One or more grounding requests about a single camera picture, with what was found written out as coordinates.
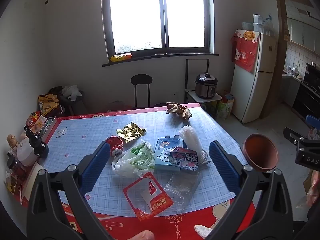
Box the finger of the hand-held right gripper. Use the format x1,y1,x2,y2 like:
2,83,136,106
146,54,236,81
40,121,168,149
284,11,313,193
305,114,320,131

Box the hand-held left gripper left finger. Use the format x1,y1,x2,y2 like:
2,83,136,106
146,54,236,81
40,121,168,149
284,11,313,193
26,141,113,240

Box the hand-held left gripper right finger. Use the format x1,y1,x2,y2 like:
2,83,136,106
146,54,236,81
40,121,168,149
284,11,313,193
207,141,293,240

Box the brown round plastic bin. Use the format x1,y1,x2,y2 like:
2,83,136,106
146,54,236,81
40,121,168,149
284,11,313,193
243,133,279,172

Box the black red snack packet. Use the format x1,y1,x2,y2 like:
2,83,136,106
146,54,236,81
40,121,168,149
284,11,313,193
168,146,201,172

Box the white foam net sleeve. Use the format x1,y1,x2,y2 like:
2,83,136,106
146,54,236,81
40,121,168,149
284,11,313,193
179,126,203,153

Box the person's left hand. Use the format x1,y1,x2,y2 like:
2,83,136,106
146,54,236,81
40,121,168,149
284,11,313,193
126,230,155,240

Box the black kitchen oven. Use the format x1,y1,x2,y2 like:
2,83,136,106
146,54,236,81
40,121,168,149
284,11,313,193
292,79,320,121

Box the crushed red drink can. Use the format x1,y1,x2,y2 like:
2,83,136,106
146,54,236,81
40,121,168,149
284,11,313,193
105,135,125,157

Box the white green plastic bag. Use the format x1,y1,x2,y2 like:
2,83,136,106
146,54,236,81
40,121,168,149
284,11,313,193
111,140,156,178

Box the clear plastic wrapper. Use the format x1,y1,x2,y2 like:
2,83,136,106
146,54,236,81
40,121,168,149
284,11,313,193
163,172,201,212

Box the crumpled gold foil wrapper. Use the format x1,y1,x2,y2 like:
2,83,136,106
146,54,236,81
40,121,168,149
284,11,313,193
116,121,147,144

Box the light blue carton box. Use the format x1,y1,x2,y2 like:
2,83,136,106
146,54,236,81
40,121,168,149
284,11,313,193
153,136,187,171

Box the black figurines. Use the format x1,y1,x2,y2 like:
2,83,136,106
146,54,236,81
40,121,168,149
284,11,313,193
24,125,50,159

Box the white teal box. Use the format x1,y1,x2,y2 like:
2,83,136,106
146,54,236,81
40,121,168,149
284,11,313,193
37,116,57,140

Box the white refrigerator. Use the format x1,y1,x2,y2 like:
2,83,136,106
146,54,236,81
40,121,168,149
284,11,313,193
230,31,279,124

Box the small white foam piece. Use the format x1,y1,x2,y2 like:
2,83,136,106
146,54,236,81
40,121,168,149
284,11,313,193
194,224,214,239

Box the red white torn packet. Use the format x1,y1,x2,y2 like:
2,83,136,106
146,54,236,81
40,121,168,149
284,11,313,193
123,172,174,221

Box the white round appliance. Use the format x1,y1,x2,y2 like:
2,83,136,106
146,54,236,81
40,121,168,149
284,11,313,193
16,138,38,167

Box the crumpled brown wrapper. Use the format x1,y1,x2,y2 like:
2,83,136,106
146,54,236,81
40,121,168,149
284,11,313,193
166,102,193,119

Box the white side table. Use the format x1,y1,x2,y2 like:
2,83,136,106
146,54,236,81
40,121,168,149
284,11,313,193
184,89,223,112

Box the red snack box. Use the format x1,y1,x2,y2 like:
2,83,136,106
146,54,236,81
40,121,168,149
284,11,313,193
26,111,48,133

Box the white bin liner bag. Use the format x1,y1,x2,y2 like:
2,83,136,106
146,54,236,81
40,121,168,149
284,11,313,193
61,85,83,102

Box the yellow snack bags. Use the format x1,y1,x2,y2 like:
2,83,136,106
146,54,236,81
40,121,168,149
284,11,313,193
38,93,61,117

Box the black silver pressure cooker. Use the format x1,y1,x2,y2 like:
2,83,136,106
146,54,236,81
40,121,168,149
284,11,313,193
195,72,218,100

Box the beige figurine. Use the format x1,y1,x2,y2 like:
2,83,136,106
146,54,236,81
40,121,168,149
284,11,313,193
6,134,20,151

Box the black round-back chair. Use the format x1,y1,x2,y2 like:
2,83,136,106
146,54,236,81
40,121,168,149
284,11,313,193
130,74,153,108

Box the red printed cloth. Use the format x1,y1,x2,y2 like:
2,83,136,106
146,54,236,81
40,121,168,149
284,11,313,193
231,29,262,74

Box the clear crumpled plastic bag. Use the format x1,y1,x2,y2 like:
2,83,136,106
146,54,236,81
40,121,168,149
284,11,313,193
262,13,273,34

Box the yellow packet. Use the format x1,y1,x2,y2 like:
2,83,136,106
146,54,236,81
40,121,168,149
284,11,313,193
110,53,133,63

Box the stacked clear containers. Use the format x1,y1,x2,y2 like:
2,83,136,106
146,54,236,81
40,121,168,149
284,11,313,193
252,14,264,33

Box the dark framed window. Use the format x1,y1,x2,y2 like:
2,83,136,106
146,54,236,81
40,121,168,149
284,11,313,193
101,0,220,67

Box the grey wall cabinets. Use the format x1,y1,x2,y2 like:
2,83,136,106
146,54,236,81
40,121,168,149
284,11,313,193
286,17,320,53

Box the black metal frame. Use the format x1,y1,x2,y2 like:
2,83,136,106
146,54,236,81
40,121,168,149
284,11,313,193
185,58,210,103

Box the wooden door frame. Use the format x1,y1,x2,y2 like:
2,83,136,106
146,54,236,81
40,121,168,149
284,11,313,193
259,0,320,120

